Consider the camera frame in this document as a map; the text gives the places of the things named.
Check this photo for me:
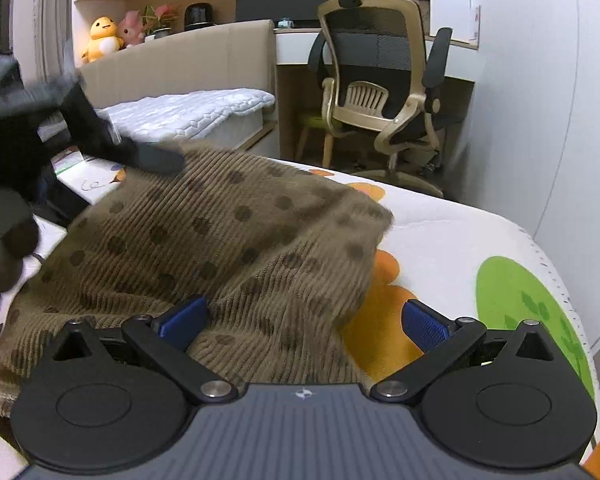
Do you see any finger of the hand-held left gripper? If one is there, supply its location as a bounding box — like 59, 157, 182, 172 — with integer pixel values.
112, 141, 187, 177

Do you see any beige mesh office chair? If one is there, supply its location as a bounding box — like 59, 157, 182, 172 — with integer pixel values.
307, 0, 473, 199

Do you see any brown dotted knit sweater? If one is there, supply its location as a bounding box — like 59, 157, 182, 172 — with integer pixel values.
0, 142, 396, 421

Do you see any potted plant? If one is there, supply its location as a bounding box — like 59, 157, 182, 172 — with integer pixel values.
140, 4, 181, 39

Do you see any black speaker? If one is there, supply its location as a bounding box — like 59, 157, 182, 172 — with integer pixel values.
184, 3, 215, 31

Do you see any white desk cabinet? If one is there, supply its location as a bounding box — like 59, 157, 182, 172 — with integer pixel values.
428, 0, 482, 47

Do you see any grey curtain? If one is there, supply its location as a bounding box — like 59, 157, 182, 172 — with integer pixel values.
10, 0, 77, 73

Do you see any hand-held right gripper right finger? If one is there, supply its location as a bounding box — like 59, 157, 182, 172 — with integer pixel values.
369, 298, 557, 403

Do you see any person's left hand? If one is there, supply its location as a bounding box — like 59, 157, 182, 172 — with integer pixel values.
0, 187, 42, 328

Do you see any green stool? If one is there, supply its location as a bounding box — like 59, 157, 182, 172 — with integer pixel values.
295, 112, 347, 169

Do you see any beige bed headboard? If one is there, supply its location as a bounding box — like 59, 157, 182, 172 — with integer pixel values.
77, 19, 281, 158

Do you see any printed bed sheet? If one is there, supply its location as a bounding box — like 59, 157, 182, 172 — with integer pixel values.
0, 145, 600, 480

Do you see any white quilted mattress pad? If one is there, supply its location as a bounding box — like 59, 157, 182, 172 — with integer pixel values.
95, 87, 276, 152

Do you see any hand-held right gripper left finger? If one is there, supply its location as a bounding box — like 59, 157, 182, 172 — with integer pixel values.
51, 294, 236, 403

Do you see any pink plush toy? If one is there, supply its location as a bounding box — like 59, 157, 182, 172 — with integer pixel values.
117, 10, 146, 47

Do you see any yellow plush toy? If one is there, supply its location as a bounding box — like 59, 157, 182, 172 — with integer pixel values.
81, 16, 124, 64

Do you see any white wardrobe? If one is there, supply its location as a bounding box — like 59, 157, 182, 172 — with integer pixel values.
442, 0, 600, 353

